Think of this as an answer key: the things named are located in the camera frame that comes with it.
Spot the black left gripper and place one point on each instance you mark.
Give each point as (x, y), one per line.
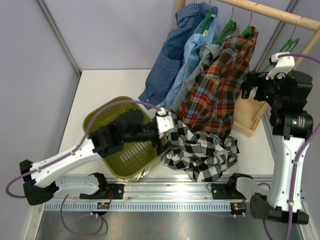
(160, 148)

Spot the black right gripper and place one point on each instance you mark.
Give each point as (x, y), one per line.
(253, 81)

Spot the black white checkered shirt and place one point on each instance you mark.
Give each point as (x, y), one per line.
(202, 155)

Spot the red plaid shirt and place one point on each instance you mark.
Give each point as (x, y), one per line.
(209, 104)

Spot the green hanger of plaid shirt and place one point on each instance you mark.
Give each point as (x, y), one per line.
(247, 33)

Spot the green hanger with metal hook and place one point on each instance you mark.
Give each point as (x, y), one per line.
(288, 46)

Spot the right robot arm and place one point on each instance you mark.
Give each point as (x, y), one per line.
(292, 127)

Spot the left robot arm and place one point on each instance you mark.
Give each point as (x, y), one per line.
(47, 179)

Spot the grey shirt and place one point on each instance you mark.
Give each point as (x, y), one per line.
(208, 53)

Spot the green hanger of grey shirt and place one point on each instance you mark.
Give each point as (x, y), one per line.
(229, 28)

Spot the light blue shirt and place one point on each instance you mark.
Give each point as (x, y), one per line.
(192, 56)

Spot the dark blue checkered shirt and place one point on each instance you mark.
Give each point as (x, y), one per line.
(170, 58)

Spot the green hanger of blue shirt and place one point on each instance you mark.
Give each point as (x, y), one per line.
(207, 20)

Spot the olive green plastic basket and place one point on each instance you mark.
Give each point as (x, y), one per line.
(121, 132)

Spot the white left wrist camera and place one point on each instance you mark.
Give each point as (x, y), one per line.
(164, 122)

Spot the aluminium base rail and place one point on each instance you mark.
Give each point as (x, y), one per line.
(164, 188)

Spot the white slotted cable duct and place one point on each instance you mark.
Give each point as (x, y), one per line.
(118, 206)

